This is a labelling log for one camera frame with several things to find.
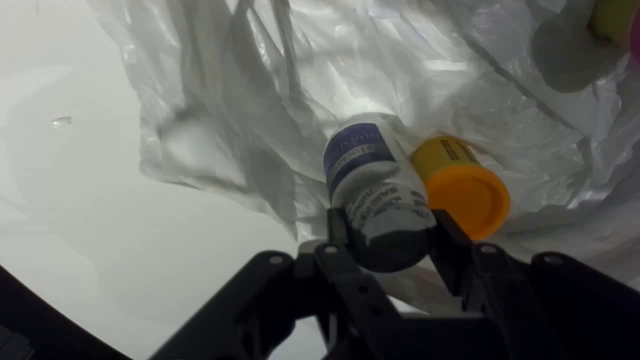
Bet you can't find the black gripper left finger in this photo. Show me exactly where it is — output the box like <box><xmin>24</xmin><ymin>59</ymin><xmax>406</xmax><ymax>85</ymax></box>
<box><xmin>147</xmin><ymin>205</ymin><xmax>401</xmax><ymax>360</ymax></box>

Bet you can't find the white bottle blue label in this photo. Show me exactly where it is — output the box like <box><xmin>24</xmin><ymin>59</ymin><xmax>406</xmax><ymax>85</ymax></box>
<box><xmin>321</xmin><ymin>112</ymin><xmax>439</xmax><ymax>273</ymax></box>

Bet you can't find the white plastic bag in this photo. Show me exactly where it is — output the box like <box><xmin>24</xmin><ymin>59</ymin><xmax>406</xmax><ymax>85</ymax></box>
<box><xmin>86</xmin><ymin>0</ymin><xmax>640</xmax><ymax>315</ymax></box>

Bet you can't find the small yellow bottle orange cap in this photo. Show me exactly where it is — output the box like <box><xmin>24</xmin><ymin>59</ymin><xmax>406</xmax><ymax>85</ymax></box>
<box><xmin>407</xmin><ymin>132</ymin><xmax>513</xmax><ymax>243</ymax></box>

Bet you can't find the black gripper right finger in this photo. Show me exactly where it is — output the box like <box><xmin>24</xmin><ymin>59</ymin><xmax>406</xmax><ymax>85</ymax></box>
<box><xmin>428</xmin><ymin>208</ymin><xmax>640</xmax><ymax>360</ymax></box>

